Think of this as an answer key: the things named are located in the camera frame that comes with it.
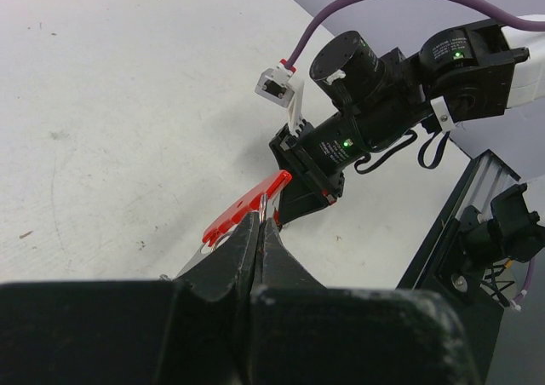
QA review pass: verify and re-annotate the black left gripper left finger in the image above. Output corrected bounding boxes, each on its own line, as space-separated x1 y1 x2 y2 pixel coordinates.
1 212 260 384

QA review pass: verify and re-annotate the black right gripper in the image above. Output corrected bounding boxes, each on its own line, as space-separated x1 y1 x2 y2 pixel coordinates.
269 120 345 226

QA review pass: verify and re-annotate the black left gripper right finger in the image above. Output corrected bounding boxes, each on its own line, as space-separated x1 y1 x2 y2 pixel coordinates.
249 221 479 384

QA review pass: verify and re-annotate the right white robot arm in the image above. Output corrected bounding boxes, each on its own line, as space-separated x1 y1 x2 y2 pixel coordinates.
270 20 544 224

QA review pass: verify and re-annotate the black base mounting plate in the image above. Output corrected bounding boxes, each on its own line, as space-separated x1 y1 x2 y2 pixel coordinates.
395 148 523 313

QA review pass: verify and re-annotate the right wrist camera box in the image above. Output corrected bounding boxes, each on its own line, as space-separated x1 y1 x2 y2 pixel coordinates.
254 59 307 133

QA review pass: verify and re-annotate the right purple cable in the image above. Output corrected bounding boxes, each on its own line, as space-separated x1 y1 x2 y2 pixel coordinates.
283 0 545 73

